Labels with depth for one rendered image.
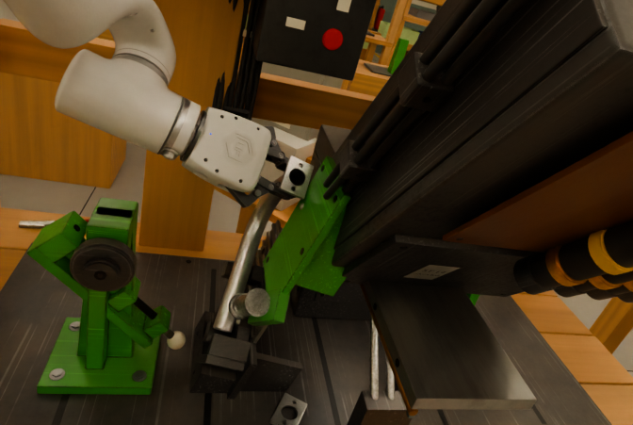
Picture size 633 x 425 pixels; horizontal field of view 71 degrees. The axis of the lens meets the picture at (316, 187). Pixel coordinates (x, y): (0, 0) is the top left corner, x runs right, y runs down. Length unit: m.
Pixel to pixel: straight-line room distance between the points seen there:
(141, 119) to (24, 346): 0.42
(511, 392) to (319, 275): 0.27
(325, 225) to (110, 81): 0.31
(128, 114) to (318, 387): 0.52
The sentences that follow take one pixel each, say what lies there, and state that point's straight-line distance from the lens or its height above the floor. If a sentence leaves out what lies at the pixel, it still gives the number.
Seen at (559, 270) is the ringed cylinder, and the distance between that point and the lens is 0.52.
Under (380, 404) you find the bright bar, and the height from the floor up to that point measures 1.01.
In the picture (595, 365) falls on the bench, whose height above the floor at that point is 0.88.
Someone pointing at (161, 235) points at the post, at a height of 0.92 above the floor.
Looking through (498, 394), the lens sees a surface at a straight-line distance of 0.60.
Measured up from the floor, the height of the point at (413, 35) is 0.85.
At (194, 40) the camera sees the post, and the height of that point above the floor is 1.34.
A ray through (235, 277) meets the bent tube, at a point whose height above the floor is 1.05.
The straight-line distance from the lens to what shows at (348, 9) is 0.75.
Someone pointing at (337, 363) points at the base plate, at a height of 0.90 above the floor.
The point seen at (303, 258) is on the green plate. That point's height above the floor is 1.17.
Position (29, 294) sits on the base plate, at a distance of 0.92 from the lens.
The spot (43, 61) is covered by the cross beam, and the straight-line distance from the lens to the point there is 1.01.
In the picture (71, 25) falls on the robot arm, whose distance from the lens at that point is 0.49.
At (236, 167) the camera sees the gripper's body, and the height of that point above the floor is 1.24.
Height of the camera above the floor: 1.51
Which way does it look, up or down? 26 degrees down
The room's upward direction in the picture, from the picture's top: 16 degrees clockwise
